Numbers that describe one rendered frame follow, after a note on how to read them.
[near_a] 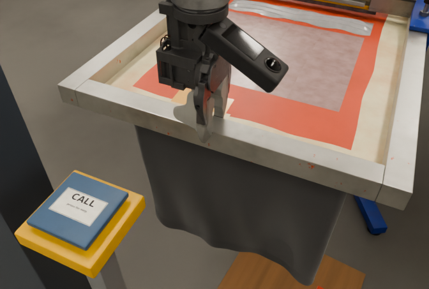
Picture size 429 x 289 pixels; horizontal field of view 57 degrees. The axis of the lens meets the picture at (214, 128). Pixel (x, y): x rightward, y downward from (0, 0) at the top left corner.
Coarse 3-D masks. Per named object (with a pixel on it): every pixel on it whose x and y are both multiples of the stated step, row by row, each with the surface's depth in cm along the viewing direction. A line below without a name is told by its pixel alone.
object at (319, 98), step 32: (288, 32) 92; (320, 32) 92; (288, 64) 81; (320, 64) 81; (352, 64) 82; (256, 96) 73; (288, 96) 73; (320, 96) 73; (352, 96) 73; (288, 128) 66; (320, 128) 66; (352, 128) 66
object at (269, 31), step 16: (256, 0) 106; (272, 0) 106; (288, 0) 106; (240, 16) 98; (256, 16) 98; (256, 32) 92; (272, 32) 92; (272, 48) 86; (144, 80) 76; (240, 80) 77; (240, 96) 73
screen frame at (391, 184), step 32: (128, 32) 84; (160, 32) 90; (416, 32) 85; (96, 64) 74; (416, 64) 75; (64, 96) 70; (96, 96) 67; (128, 96) 67; (416, 96) 67; (160, 128) 65; (192, 128) 61; (224, 128) 61; (256, 128) 61; (416, 128) 61; (256, 160) 60; (288, 160) 57; (320, 160) 56; (352, 160) 56; (384, 160) 58; (352, 192) 56; (384, 192) 53
